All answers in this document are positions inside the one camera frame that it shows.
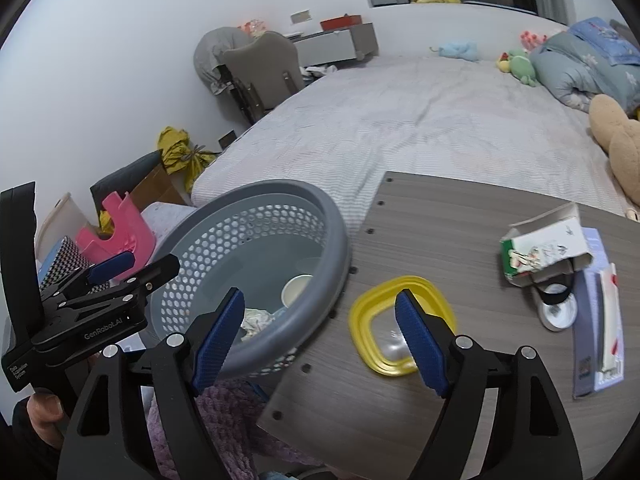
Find yellow plastic lid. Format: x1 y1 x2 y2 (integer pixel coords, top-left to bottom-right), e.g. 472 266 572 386
348 275 458 377

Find tan teddy bear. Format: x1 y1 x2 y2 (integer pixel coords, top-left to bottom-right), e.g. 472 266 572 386
589 94 640 206

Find lavender carton box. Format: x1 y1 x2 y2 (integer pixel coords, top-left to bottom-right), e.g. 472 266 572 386
571 227 626 400

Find grey cloth cover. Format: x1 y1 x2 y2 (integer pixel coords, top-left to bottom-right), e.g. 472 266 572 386
194 27 251 96

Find yellow tied bag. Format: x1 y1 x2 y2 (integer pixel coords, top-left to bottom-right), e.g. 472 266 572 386
157 126 217 193

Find pale blue printed blanket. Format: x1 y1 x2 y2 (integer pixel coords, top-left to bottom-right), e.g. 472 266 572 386
140 201 198 241

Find blue grey quilt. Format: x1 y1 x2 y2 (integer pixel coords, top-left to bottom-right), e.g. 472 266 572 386
530 30 640 113

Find purple fluffy blanket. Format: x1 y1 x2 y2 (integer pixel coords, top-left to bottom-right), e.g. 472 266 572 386
147 377 326 480

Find light blue plush toy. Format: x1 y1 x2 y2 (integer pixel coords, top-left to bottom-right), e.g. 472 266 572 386
430 41 480 61

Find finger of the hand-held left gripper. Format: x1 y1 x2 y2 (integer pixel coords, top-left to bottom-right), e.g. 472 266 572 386
41 254 181 311
65 251 137 288

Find green frog plush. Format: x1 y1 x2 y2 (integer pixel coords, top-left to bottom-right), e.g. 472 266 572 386
496 50 538 86

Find blue printed pillow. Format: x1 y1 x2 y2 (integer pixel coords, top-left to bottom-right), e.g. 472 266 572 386
570 17 640 66

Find grey wood-grain board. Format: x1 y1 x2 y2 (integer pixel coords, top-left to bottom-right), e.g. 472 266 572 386
256 171 640 476

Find pink plush toy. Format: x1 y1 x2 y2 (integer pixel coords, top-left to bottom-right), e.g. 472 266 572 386
520 31 551 51

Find white printed carton box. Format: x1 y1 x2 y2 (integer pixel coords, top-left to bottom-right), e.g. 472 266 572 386
500 204 593 288

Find white tissue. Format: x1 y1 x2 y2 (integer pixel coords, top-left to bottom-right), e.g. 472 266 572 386
240 309 276 343

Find pink plastic stool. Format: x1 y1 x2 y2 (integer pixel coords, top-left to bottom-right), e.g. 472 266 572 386
76 192 156 281

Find cardboard box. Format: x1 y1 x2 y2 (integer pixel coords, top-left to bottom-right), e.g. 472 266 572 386
131 162 187 208

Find white crumpled papers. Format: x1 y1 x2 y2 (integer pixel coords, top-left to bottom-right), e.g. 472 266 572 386
300 64 341 81

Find bed with checked sheet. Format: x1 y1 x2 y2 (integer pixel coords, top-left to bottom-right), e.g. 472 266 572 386
191 2 640 221

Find red white paper cup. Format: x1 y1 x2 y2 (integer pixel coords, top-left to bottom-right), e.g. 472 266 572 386
281 274 315 308

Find red white plastic wrapper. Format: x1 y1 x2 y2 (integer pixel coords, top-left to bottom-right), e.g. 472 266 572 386
595 262 626 381

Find grey perforated plastic basket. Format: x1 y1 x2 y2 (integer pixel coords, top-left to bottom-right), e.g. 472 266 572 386
150 180 352 380

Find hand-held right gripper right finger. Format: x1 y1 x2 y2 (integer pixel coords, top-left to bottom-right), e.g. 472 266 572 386
394 290 583 480

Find white desk with drawer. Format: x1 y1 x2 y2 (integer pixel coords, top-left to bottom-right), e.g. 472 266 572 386
285 23 377 68

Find houndstooth cushion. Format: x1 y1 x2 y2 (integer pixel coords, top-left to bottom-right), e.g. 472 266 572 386
39 236 111 293

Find grey upholstered chair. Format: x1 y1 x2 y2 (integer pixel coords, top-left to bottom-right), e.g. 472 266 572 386
221 31 305 123

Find dark grey cushion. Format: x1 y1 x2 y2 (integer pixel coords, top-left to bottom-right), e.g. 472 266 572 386
90 151 163 206

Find white storage box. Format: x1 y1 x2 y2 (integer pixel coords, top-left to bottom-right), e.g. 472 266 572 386
35 192 93 261

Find red box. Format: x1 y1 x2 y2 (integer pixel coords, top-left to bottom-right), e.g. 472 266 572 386
320 14 365 31

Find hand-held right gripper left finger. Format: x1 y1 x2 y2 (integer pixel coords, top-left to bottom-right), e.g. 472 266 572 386
57 287 247 480

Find person's left hand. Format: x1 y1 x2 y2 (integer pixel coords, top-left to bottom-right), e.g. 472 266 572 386
27 392 67 447

